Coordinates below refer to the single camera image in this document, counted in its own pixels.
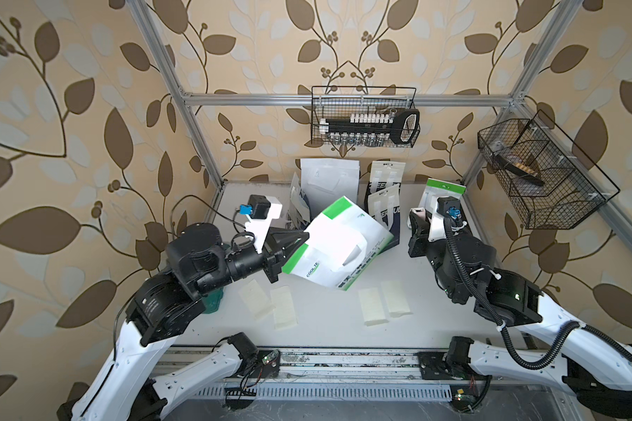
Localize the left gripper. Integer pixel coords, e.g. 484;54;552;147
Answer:
190;225;305;296

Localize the blue white Cheerful bag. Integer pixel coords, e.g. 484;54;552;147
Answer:
287;174;311;230

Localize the green white bag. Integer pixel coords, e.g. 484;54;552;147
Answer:
282;196;393;291
418;178;466;212

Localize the navy bag front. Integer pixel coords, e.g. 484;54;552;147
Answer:
367;184;400;252

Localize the navy bag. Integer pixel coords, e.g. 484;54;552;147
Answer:
367;184;400;252
368;161;406;194

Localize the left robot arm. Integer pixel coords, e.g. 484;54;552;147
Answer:
57;223;309;420

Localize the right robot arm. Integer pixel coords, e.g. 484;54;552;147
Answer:
408;215;632;419

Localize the green tool case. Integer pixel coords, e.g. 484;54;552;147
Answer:
202;288;224;314

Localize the large white paper bag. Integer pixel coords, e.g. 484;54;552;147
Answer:
300;158;360;219

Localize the dark tool in basket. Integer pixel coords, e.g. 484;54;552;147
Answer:
493;154;545;188

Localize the navy bag rear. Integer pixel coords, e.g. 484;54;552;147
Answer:
368;161;406;194

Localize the black socket set holder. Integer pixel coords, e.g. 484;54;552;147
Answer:
316;109;421;147

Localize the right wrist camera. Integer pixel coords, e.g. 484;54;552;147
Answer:
437;196;467;234

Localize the right wire basket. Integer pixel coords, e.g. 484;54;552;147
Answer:
478;110;621;230

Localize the wire basket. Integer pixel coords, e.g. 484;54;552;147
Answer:
310;84;421;149
478;110;621;230

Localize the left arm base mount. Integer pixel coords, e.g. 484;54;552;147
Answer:
224;333;282;412

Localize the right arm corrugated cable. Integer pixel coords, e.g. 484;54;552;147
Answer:
441;215;632;377

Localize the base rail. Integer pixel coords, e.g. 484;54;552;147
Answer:
130;345;542;419

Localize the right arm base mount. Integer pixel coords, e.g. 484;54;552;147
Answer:
417;336;493;414

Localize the aluminium frame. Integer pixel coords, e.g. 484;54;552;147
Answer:
133;1;632;239

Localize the back wire basket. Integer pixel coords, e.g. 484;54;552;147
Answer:
310;84;421;149

